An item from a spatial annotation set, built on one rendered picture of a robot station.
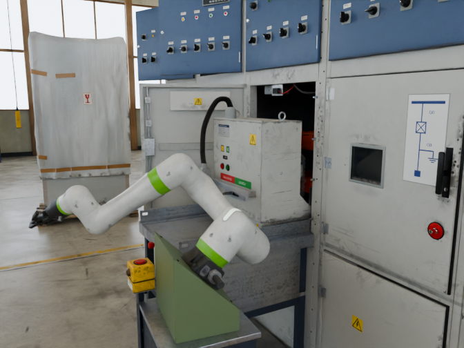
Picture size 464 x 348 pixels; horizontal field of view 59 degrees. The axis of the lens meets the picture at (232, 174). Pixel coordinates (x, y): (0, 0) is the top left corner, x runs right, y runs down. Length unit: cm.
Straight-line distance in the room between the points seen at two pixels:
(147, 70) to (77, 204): 192
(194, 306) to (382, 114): 96
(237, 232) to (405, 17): 93
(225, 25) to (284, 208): 118
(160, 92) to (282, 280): 124
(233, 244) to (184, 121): 121
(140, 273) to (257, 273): 61
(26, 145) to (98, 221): 1110
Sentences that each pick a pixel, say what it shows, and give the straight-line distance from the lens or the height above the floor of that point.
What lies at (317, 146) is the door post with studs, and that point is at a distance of 194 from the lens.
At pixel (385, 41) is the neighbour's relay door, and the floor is 169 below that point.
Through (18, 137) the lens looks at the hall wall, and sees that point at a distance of 1282.
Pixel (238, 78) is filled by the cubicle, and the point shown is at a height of 162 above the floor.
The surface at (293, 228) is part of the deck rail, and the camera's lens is 199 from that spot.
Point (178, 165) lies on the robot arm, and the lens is 164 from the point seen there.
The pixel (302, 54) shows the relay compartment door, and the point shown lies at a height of 169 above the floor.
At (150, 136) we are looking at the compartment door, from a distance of 243.
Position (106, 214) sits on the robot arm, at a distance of 178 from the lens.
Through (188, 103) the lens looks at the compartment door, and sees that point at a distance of 240.
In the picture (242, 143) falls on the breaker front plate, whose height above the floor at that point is 128.
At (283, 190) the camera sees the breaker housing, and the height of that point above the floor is 107.
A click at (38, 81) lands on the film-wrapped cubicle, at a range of 533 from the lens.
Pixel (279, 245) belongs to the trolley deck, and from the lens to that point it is 192.
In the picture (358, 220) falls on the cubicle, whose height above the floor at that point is 100.
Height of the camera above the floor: 147
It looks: 10 degrees down
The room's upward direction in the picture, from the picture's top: straight up
